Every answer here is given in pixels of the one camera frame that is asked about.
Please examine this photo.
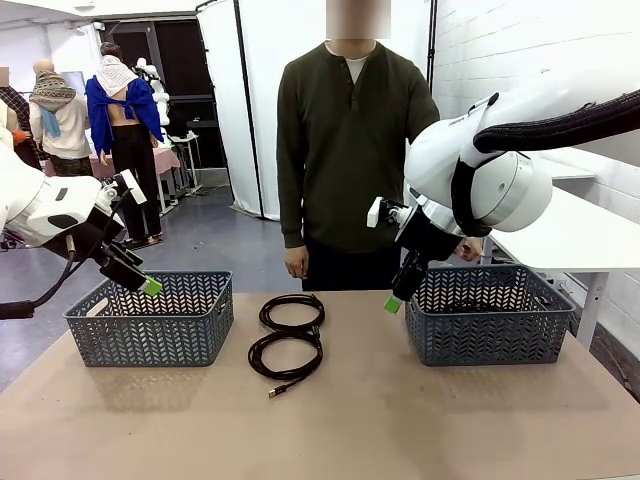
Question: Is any black braided USB cable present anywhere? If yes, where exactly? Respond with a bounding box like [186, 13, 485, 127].
[247, 329, 324, 400]

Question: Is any small white metal desk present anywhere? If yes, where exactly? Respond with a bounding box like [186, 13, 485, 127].
[171, 132, 204, 197]

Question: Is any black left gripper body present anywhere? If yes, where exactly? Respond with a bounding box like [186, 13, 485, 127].
[74, 208, 125, 266]

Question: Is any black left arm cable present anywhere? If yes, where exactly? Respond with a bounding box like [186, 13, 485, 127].
[0, 234, 81, 321]

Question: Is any bystander with plaid scarf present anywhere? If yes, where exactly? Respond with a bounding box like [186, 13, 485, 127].
[0, 64, 44, 171]

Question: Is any thin black cable white tag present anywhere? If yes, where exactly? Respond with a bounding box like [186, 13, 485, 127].
[258, 293, 326, 335]

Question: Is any person's right hand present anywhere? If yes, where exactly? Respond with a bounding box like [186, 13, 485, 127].
[285, 246, 310, 280]

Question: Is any black backdrop stand pole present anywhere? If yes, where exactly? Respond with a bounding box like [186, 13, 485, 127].
[232, 0, 266, 220]
[424, 0, 439, 84]

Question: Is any person's right forearm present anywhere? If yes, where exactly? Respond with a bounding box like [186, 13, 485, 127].
[278, 189, 310, 250]

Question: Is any mannequin in blue shirt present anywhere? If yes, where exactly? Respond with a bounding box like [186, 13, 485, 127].
[83, 42, 166, 247]

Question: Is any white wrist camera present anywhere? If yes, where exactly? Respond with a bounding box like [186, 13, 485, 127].
[116, 168, 149, 206]
[366, 196, 404, 230]

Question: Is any grey plastic woven basket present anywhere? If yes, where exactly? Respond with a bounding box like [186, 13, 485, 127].
[63, 270, 235, 369]
[403, 264, 576, 368]

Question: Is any table with pink cloth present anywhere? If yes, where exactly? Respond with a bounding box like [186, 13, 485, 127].
[89, 147, 182, 217]

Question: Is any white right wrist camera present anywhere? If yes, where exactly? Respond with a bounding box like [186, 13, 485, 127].
[366, 196, 404, 230]

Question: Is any person in dark green shirt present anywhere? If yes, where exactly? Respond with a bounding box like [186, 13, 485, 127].
[276, 0, 442, 293]

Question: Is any white backdrop screen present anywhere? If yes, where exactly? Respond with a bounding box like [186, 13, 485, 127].
[195, 0, 436, 221]

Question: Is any black braided cable sleeve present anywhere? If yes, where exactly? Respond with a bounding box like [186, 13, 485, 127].
[449, 89, 640, 236]

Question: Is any mannequin with patterned scarf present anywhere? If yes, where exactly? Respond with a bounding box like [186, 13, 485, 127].
[28, 59, 94, 177]

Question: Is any white humanoid robot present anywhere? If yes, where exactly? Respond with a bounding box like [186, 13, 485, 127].
[134, 57, 172, 127]

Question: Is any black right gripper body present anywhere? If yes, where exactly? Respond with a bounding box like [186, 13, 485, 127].
[395, 212, 464, 274]

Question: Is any person's left hand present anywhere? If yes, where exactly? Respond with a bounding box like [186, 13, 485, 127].
[452, 238, 485, 264]

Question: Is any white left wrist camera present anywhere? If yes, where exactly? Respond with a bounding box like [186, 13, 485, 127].
[116, 168, 149, 206]

